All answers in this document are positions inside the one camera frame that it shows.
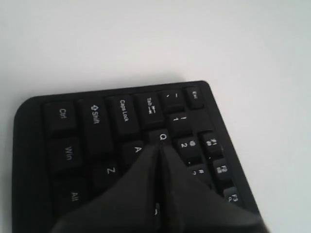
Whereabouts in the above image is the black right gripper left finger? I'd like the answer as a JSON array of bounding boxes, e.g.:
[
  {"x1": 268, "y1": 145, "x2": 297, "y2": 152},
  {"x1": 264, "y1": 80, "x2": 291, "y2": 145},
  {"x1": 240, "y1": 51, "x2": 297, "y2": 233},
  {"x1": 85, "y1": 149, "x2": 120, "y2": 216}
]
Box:
[{"x1": 51, "y1": 144, "x2": 160, "y2": 233}]

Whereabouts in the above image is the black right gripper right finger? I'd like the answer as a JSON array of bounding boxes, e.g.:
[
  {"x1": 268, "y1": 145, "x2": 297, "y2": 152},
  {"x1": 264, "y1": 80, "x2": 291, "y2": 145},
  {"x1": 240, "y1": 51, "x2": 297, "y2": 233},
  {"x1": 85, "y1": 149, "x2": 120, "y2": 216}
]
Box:
[{"x1": 159, "y1": 145, "x2": 269, "y2": 233}]

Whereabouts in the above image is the black acer keyboard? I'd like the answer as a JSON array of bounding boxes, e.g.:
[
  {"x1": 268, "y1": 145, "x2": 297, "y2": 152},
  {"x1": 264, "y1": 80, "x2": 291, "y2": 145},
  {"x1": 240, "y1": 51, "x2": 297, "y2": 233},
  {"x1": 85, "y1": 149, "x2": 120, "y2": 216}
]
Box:
[{"x1": 12, "y1": 81, "x2": 261, "y2": 233}]

